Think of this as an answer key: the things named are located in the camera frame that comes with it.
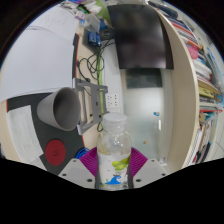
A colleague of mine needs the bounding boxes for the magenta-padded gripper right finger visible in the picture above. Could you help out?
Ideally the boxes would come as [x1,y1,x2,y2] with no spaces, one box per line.
[127,147,170,190]

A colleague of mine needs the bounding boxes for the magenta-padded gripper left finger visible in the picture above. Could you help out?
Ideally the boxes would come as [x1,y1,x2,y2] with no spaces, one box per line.
[57,147,99,190]

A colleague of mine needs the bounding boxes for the clear plastic drink bottle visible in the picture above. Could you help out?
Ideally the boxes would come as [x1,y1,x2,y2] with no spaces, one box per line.
[95,112,133,191]

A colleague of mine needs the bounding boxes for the black red-edged desk mat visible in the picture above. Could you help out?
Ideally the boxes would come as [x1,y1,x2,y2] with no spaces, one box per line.
[5,33,88,172]

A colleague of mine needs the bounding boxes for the flat round red coaster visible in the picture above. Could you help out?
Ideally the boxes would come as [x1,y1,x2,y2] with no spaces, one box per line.
[44,139,67,167]

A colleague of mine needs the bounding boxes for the small grey paper towel piece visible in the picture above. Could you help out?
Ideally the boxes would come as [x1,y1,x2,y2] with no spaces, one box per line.
[29,155,48,171]

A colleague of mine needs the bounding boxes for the grey cup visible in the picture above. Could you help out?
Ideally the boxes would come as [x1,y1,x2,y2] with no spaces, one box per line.
[36,87,82,132]

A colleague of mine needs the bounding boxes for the white paper towel sheet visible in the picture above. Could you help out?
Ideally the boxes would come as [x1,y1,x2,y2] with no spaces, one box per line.
[6,105,44,164]

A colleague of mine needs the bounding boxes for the grey metal laptop stand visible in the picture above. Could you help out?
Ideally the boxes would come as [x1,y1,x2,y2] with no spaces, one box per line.
[73,77,109,136]

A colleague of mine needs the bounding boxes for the shelf unit with books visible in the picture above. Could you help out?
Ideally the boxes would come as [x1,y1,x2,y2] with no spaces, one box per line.
[146,0,224,169]

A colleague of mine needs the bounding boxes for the white paper sheets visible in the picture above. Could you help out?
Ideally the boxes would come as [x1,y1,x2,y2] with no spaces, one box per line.
[0,6,79,103]

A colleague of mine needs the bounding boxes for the black computer monitor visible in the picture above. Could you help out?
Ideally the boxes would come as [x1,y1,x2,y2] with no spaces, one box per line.
[107,3,175,70]

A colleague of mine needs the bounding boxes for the small blue box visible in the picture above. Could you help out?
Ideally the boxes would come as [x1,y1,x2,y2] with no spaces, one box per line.
[87,30,102,47]

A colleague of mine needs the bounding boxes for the clear plastic box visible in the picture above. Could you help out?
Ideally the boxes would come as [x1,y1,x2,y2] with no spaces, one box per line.
[83,13,102,33]

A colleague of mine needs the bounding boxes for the blue coiled cable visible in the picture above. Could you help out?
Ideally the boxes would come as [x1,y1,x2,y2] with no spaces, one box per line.
[74,147,90,160]

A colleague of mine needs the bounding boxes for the white wall sockets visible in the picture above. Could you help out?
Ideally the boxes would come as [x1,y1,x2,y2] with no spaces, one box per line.
[105,92,120,109]

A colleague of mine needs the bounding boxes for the black cables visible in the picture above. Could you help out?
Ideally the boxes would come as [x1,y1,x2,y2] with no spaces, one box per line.
[77,39,116,83]

